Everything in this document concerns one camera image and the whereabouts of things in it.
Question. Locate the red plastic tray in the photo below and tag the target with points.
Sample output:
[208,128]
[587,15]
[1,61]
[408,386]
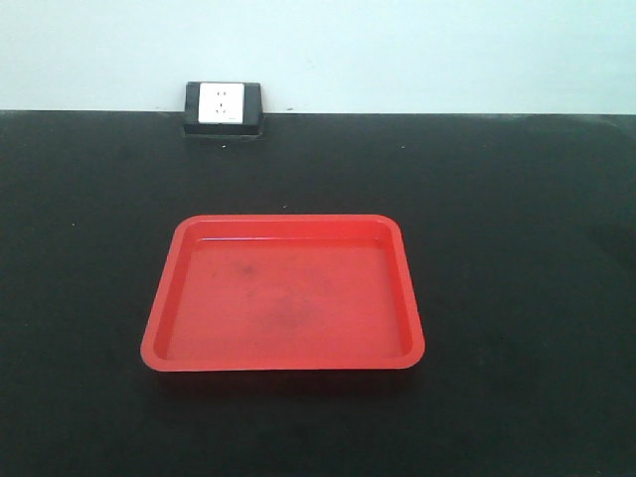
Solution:
[284,293]

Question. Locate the black white power socket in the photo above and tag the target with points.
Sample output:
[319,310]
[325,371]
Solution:
[223,109]

